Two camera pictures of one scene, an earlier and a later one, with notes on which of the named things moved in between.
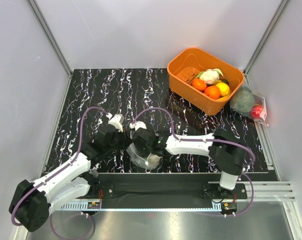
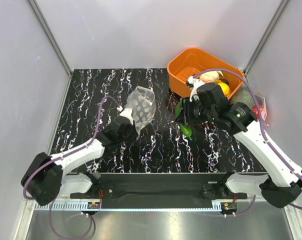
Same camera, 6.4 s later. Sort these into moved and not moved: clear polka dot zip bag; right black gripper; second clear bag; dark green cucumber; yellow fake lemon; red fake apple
Moved: right black gripper; clear polka dot zip bag
Not moved: red fake apple; dark green cucumber; yellow fake lemon; second clear bag
